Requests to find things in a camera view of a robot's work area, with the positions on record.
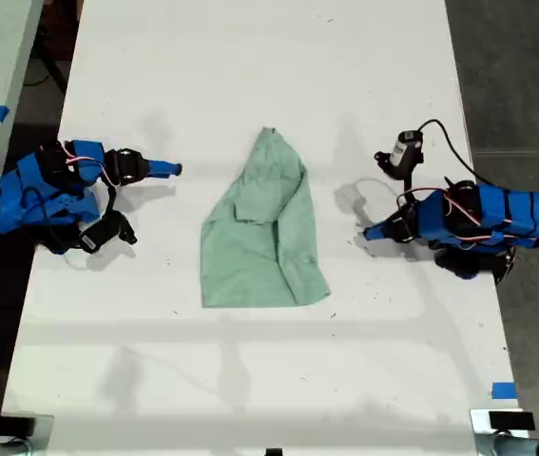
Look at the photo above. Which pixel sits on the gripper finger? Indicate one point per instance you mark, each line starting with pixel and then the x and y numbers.
pixel 379 229
pixel 162 165
pixel 164 174
pixel 383 236

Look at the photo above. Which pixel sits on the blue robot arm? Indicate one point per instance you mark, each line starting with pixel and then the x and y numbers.
pixel 511 211
pixel 7 202

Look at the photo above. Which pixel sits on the pale green T-shirt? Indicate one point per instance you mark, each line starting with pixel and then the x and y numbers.
pixel 255 247

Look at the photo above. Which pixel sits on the small blue tape patch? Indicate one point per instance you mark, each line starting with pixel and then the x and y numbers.
pixel 504 390

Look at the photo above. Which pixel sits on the small black edge clip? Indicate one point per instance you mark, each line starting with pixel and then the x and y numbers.
pixel 274 452

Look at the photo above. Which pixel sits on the short black camera stalk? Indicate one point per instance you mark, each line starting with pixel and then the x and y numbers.
pixel 111 199
pixel 410 183

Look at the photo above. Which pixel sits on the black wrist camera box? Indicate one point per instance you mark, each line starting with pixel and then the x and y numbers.
pixel 100 236
pixel 404 151

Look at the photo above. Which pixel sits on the metal table clamp bracket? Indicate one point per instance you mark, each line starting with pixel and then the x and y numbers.
pixel 502 423
pixel 22 425

